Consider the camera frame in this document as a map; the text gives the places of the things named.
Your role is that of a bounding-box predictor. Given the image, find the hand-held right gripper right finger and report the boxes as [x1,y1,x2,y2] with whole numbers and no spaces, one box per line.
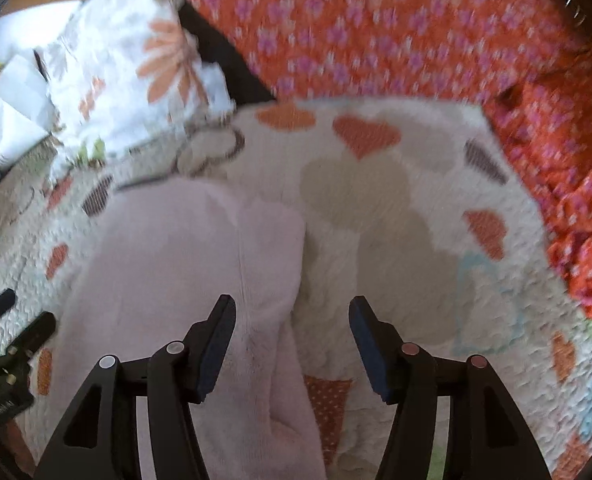
[348,296,554,480]

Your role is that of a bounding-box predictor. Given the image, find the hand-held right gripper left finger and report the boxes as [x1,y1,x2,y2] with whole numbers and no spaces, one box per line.
[33,294,238,480]

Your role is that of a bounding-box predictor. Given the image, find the pink fleece garment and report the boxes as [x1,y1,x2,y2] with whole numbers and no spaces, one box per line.
[61,180,328,480]

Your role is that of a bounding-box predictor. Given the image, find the heart print quilt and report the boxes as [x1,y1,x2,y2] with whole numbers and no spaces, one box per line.
[0,97,592,480]

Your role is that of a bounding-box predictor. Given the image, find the white paper bag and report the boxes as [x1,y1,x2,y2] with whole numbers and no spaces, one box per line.
[0,0,83,171]

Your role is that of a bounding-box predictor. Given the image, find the white floral pillow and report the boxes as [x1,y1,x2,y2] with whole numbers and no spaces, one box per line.
[33,0,238,187]

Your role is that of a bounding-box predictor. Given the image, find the dark cloth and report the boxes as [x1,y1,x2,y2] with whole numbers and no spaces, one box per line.
[178,2,278,107]

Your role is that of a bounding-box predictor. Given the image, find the red floral blanket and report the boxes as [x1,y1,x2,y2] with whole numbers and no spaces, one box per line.
[186,0,592,322]

